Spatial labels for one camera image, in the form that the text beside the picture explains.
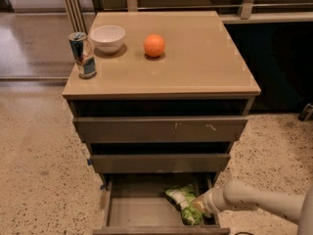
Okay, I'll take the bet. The green rice chip bag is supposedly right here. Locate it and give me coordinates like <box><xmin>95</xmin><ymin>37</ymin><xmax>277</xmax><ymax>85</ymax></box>
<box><xmin>165</xmin><ymin>184</ymin><xmax>202</xmax><ymax>225</ymax></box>

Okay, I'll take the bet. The grey drawer cabinet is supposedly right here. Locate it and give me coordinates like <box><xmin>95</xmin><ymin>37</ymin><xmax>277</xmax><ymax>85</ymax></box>
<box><xmin>62</xmin><ymin>11</ymin><xmax>262</xmax><ymax>235</ymax></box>

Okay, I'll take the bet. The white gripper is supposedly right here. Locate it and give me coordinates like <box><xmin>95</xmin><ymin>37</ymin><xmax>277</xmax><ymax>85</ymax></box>
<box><xmin>192</xmin><ymin>187</ymin><xmax>227</xmax><ymax>213</ymax></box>

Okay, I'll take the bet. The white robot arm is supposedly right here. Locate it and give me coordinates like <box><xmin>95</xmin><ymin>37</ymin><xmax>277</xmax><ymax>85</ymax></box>
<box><xmin>192</xmin><ymin>179</ymin><xmax>313</xmax><ymax>235</ymax></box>

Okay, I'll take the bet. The blue silver drink can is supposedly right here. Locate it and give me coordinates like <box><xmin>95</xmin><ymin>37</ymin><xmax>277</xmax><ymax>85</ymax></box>
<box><xmin>68</xmin><ymin>31</ymin><xmax>97</xmax><ymax>79</ymax></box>

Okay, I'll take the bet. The white ceramic bowl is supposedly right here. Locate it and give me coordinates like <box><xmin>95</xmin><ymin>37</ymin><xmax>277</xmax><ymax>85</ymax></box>
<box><xmin>90</xmin><ymin>25</ymin><xmax>125</xmax><ymax>54</ymax></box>

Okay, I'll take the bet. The black object on floor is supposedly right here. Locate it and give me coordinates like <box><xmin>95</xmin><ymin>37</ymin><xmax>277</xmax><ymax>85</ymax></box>
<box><xmin>298</xmin><ymin>103</ymin><xmax>313</xmax><ymax>121</ymax></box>

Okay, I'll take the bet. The orange fruit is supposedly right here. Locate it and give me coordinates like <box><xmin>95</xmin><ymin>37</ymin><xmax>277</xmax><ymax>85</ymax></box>
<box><xmin>144</xmin><ymin>34</ymin><xmax>165</xmax><ymax>58</ymax></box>

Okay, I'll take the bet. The middle grey drawer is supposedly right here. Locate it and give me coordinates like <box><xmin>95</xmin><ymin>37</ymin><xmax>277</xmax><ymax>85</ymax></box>
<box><xmin>88</xmin><ymin>154</ymin><xmax>230</xmax><ymax>173</ymax></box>

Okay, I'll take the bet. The top grey drawer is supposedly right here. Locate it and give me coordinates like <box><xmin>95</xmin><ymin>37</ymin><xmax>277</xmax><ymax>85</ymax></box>
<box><xmin>73</xmin><ymin>117</ymin><xmax>247</xmax><ymax>143</ymax></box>

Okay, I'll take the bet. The metal railing frame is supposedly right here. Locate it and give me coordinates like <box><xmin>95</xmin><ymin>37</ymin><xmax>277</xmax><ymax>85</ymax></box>
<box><xmin>64</xmin><ymin>0</ymin><xmax>313</xmax><ymax>30</ymax></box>

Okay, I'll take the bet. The bottom grey open drawer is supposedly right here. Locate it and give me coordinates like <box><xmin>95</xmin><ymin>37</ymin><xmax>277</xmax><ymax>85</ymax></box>
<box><xmin>93</xmin><ymin>173</ymin><xmax>230</xmax><ymax>235</ymax></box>

